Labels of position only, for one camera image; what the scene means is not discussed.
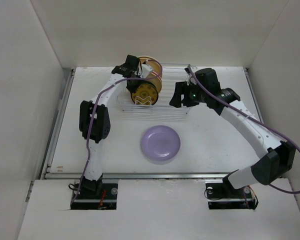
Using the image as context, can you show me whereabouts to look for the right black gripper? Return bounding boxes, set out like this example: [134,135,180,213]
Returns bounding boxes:
[169,81,208,108]

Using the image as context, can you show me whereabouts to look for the yellow plastic plate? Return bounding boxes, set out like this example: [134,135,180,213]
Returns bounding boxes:
[138,75,162,97]
[138,56,163,73]

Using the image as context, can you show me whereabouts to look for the amber patterned small plate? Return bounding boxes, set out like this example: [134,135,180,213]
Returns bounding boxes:
[130,83,159,106]

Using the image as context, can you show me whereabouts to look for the purple plastic plate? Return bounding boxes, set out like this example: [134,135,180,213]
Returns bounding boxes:
[140,125,181,165]

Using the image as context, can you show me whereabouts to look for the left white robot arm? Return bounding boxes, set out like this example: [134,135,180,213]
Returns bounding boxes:
[77,55,153,199]

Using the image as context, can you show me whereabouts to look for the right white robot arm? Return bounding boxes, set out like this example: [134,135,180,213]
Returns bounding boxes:
[169,67,296,197]

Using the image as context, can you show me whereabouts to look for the pink plastic plate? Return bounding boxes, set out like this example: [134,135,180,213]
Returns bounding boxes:
[152,71,163,81]

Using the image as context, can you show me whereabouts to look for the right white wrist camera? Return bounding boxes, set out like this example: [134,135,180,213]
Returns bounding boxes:
[184,67,197,86]

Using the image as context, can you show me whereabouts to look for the white wire dish rack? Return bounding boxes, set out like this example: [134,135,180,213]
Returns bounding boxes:
[116,62,190,121]

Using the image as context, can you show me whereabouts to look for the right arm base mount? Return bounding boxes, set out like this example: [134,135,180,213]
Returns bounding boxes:
[204,179,259,210]

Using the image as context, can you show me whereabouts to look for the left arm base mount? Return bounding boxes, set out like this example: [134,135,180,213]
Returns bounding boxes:
[70,183,118,210]

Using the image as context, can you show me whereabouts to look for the aluminium table frame rail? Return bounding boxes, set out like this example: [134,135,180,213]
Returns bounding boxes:
[45,66,259,179]

